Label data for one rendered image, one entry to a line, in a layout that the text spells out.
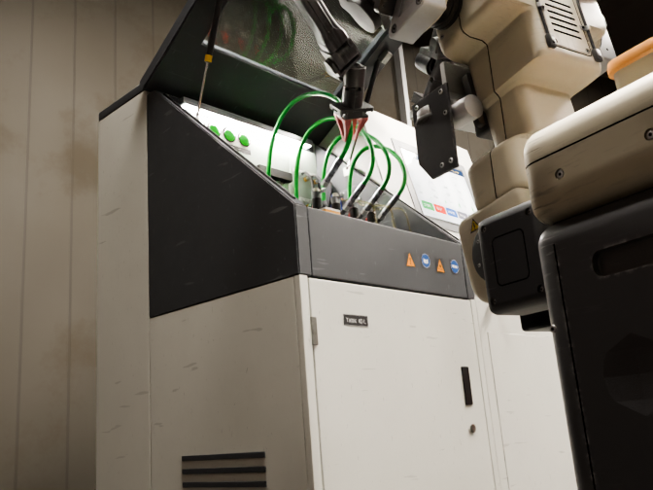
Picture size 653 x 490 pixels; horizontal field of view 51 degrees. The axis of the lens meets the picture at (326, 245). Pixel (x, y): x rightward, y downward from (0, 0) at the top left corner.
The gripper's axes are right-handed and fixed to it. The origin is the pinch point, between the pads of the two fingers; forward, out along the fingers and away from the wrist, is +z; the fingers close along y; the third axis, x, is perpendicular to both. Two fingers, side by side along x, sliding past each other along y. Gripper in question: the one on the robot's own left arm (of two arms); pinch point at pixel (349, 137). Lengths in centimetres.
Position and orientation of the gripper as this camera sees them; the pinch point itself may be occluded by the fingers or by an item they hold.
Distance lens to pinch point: 190.6
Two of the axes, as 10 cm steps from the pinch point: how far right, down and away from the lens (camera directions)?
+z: -0.6, 8.7, 4.8
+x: 4.5, 4.6, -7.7
